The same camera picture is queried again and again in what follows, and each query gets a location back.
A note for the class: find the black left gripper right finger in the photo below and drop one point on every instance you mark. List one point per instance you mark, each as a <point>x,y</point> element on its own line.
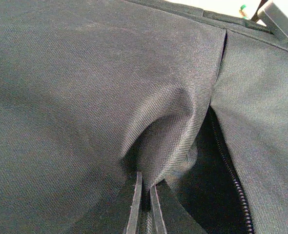
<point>168,215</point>

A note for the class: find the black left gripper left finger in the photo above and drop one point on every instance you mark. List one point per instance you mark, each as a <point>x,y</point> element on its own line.
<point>123,215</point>

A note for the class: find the black backpack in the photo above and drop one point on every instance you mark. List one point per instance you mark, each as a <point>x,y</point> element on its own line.
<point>92,91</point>

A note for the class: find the green marker pen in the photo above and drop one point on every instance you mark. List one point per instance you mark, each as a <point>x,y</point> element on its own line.
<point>243,13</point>

